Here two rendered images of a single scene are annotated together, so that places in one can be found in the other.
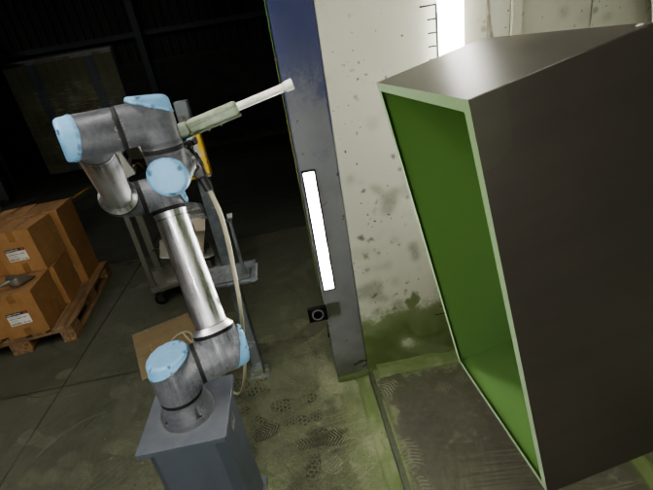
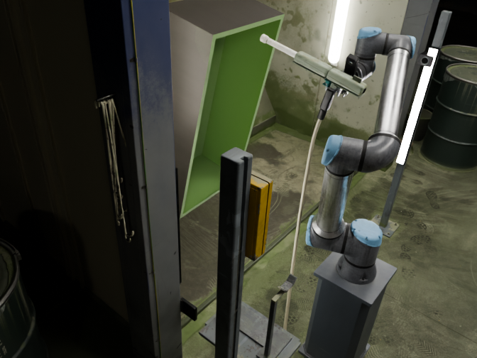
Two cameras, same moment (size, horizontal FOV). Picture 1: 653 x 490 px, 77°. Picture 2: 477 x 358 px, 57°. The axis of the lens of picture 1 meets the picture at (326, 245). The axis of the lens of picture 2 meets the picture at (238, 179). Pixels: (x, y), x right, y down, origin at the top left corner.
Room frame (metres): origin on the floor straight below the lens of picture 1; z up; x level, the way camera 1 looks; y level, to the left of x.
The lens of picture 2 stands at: (2.73, 1.15, 2.18)
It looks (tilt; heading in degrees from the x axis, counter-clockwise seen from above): 34 degrees down; 220
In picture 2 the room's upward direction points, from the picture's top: 3 degrees clockwise
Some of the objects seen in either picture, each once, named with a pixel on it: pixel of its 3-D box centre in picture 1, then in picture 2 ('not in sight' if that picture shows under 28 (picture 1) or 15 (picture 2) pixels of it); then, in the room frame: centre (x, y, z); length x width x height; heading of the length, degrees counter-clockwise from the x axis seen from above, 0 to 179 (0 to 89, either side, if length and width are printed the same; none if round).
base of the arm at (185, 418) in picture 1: (185, 401); (358, 263); (1.15, 0.60, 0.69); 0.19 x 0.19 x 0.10
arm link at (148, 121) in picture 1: (150, 123); (370, 42); (0.96, 0.34, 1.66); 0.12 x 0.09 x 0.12; 114
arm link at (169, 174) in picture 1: (171, 171); (361, 68); (0.97, 0.33, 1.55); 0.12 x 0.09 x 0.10; 6
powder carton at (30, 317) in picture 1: (29, 302); not in sight; (2.91, 2.39, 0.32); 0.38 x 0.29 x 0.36; 10
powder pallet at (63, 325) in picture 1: (48, 306); not in sight; (3.30, 2.57, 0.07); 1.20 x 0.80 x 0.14; 10
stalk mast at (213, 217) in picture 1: (226, 257); (226, 357); (2.03, 0.55, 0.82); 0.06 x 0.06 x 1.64; 3
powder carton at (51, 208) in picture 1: (54, 225); not in sight; (3.70, 2.44, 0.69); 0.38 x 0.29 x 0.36; 8
